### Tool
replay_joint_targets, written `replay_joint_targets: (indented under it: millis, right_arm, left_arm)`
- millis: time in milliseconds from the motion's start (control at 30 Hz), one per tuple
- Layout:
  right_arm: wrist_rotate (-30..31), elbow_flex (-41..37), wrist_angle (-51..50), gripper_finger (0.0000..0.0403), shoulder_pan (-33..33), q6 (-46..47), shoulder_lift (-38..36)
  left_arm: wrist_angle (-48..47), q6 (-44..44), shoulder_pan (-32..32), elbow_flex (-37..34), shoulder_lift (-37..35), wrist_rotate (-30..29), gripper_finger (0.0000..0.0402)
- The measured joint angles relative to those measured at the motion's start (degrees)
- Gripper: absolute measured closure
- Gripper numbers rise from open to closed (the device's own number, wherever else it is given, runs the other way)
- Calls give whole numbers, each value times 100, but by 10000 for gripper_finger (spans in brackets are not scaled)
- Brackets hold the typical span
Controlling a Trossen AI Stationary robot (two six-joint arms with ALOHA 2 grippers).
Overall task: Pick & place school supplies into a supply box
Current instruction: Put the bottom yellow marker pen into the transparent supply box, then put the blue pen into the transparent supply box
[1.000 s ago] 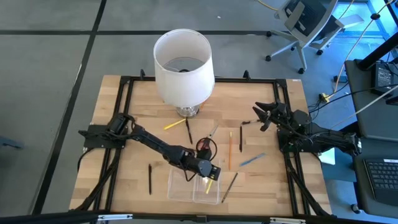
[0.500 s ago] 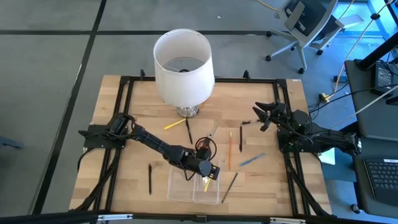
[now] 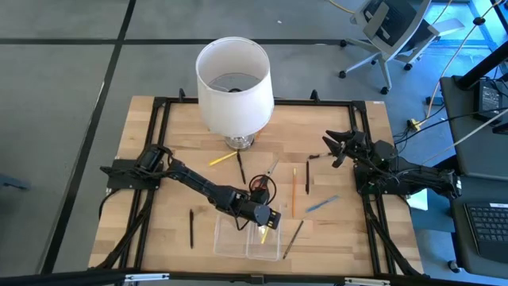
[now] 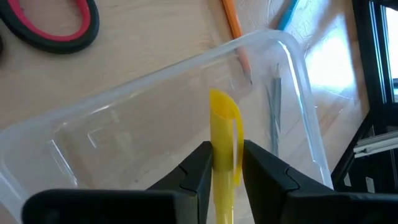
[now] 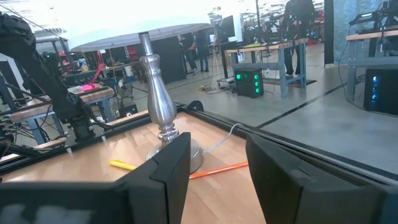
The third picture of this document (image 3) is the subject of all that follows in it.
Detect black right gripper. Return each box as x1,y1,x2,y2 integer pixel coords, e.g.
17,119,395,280
321,129,371,162

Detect clear plastic box lid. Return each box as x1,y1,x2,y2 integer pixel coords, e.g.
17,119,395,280
213,212,250,259

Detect orange pencil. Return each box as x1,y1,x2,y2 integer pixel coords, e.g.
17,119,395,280
291,167,298,218

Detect dark brown pencil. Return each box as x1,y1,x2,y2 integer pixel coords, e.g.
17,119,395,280
282,219,305,261

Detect red black handled scissors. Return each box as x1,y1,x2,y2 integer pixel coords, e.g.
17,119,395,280
248,158,279,203

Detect blue pen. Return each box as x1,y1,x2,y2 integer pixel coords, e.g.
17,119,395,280
305,194,341,214

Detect white paper sheet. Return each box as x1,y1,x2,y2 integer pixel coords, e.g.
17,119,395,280
406,188,429,211

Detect white shade table lamp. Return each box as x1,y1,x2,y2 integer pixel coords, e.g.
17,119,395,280
195,36,275,151

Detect grey office chair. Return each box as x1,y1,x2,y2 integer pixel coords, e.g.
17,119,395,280
338,0,466,95

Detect grey side desk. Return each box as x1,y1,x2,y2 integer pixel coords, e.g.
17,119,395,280
438,74,508,182
448,173,508,279

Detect black power adapter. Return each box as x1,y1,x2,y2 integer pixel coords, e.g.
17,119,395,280
473,78,506,123

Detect black slanted pole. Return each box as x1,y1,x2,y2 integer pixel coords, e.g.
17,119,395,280
454,50,508,91

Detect black keyboard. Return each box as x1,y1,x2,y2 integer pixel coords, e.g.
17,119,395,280
463,201,508,264

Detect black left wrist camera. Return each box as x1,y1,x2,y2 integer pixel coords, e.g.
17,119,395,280
249,187,271,206

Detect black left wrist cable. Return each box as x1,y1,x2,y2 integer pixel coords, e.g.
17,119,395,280
233,210,252,233

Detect black floor cables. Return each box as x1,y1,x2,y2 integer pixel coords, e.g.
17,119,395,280
392,106,508,146

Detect white cable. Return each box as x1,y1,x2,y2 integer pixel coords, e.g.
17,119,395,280
420,118,508,166

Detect yellow hanging cable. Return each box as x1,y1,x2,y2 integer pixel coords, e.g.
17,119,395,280
412,0,497,130

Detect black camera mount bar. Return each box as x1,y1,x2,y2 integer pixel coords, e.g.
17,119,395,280
0,268,508,286

